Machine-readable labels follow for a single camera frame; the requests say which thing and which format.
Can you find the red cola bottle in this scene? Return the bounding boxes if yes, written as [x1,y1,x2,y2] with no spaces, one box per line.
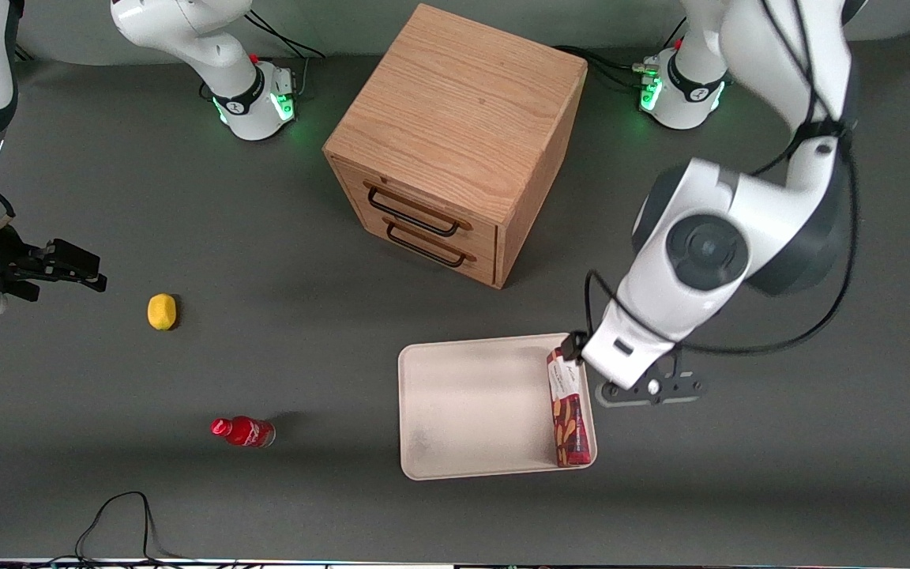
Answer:
[210,416,276,450]

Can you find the black arm base cables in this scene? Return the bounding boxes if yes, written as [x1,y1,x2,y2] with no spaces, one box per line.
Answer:
[553,19,686,90]
[245,9,326,97]

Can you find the black left arm base cables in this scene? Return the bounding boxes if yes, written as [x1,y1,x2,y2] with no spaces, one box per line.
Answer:
[553,19,686,90]

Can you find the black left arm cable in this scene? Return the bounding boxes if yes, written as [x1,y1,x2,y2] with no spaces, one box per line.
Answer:
[584,0,860,356]

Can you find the red cookie box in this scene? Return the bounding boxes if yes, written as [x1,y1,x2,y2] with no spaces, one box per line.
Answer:
[546,348,592,469]

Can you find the thin black loop cable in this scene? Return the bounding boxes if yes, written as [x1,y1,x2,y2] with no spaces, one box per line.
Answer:
[48,491,187,567]

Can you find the wooden two-drawer cabinet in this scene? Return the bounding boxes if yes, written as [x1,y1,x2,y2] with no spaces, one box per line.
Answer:
[322,3,588,290]

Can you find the beige plastic tray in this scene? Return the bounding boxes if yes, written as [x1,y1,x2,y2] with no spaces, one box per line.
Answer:
[397,333,598,481]

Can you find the dark left wrist camera mount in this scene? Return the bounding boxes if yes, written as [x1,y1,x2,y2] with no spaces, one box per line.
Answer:
[596,348,706,409]

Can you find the black right arm base cables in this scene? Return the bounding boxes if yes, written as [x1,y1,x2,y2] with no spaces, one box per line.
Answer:
[245,9,326,97]

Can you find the yellow lemon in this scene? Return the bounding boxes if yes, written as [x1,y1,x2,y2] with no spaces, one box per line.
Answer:
[146,293,179,332]

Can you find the black metal drawer handle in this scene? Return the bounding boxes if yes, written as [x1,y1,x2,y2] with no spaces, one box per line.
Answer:
[385,220,468,269]
[366,185,462,238]

